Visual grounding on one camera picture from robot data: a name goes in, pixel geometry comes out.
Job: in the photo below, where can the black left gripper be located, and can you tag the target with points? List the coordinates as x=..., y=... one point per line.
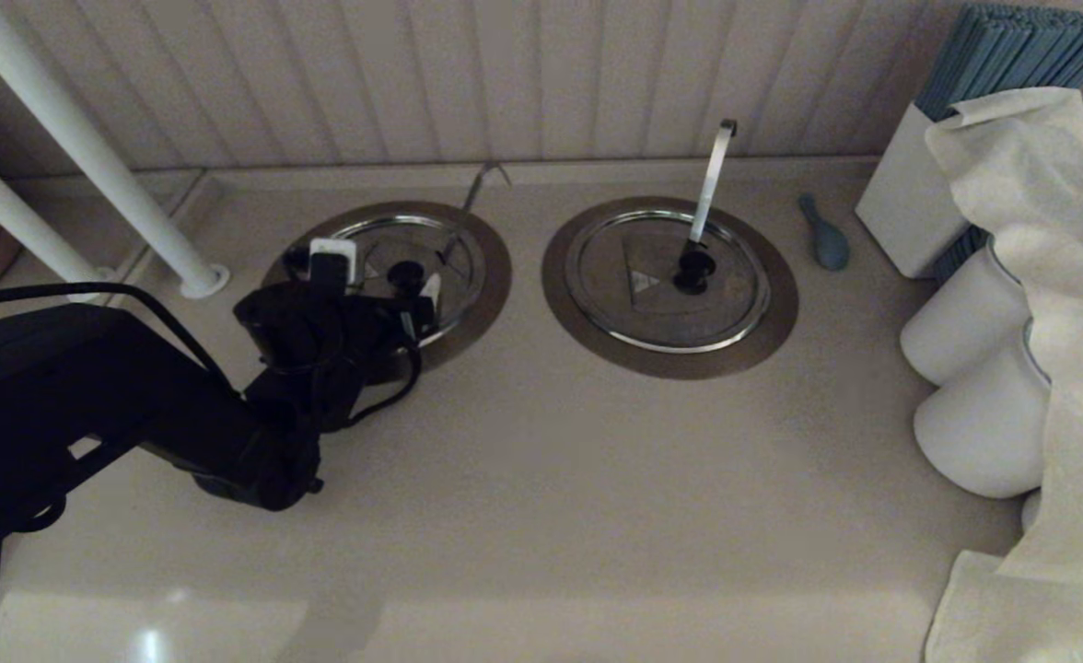
x=371, y=336

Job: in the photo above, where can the steel hinged lid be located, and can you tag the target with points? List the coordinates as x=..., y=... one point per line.
x=716, y=304
x=459, y=267

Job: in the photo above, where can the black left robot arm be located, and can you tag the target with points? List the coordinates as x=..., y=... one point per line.
x=44, y=387

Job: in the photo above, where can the steel hinged lid, glossy knob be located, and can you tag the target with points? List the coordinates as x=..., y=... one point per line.
x=716, y=304

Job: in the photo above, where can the small blue plastic spoon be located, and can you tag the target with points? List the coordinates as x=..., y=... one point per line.
x=829, y=247

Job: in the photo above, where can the long white support pole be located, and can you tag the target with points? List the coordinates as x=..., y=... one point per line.
x=90, y=147

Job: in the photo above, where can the short white support pole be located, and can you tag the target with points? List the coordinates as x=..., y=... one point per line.
x=17, y=221

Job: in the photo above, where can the white square holder box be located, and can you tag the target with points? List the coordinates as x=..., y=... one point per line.
x=901, y=203

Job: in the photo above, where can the blue ribbed pack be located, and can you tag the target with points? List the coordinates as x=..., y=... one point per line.
x=960, y=256

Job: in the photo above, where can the white cup stack, blue rim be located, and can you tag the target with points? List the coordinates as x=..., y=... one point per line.
x=979, y=433
x=960, y=313

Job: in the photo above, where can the white woven cloth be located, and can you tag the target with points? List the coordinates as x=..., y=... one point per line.
x=1071, y=276

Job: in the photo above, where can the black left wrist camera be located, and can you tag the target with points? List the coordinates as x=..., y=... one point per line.
x=284, y=322

